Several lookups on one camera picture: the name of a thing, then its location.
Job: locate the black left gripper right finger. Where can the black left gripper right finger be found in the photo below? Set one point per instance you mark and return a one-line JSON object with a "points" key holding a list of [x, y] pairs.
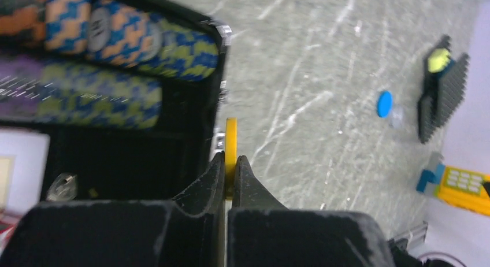
{"points": [[263, 232]]}

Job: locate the black poker chip case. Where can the black poker chip case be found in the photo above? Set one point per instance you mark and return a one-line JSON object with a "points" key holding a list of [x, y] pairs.
{"points": [[109, 163]]}

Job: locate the orange black chip stack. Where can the orange black chip stack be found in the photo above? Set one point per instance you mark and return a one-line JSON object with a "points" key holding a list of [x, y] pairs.
{"points": [[24, 21]]}

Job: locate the blue round dealer button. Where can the blue round dealer button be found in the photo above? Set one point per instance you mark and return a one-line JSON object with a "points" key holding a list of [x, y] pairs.
{"points": [[384, 104]]}

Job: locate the purple black chip stack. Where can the purple black chip stack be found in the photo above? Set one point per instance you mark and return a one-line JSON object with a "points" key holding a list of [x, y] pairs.
{"points": [[20, 87]]}

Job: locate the yellow green chip stack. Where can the yellow green chip stack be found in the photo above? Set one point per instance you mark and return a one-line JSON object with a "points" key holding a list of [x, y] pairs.
{"points": [[82, 94]]}

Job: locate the blue yellow toy tile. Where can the blue yellow toy tile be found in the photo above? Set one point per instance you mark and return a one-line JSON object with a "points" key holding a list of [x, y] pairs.
{"points": [[431, 176]]}

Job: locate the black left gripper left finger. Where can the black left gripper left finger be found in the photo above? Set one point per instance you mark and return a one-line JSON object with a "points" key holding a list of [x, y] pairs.
{"points": [[187, 230]]}

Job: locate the dark grey building plate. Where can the dark grey building plate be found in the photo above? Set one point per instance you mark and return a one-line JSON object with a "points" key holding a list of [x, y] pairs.
{"points": [[444, 86]]}

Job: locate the yellow toy block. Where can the yellow toy block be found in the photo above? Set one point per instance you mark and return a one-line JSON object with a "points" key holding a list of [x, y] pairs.
{"points": [[464, 189]]}

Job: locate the blue orange chip stack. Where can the blue orange chip stack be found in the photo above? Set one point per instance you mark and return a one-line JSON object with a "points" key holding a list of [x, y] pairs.
{"points": [[104, 30]]}

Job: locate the yellow round dealer button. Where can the yellow round dealer button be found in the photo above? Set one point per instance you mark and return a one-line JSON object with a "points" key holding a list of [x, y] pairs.
{"points": [[230, 155]]}

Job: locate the playing card deck ace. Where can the playing card deck ace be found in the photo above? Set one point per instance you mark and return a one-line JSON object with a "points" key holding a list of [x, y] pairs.
{"points": [[23, 163]]}

